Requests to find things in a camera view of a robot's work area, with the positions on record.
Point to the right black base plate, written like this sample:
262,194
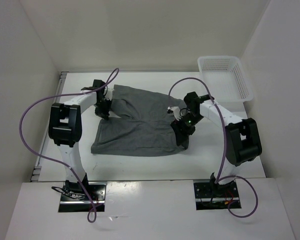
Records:
211,196

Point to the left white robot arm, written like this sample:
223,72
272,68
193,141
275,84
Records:
65,129

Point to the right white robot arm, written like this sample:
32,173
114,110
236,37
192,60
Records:
241,140

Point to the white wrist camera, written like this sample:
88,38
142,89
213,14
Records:
176,111
108,93

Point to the aluminium table edge rail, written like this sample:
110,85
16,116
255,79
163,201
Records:
37,167

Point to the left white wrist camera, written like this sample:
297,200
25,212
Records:
108,93

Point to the white plastic basket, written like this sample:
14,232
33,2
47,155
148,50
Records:
225,78

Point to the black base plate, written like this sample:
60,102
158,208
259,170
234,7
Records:
80,203
211,196

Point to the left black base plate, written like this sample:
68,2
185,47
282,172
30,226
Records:
80,203

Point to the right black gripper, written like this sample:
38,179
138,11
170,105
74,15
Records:
181,135

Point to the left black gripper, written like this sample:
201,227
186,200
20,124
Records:
104,114

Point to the grey shorts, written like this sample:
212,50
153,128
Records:
141,126

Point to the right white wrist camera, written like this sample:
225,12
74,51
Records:
176,111

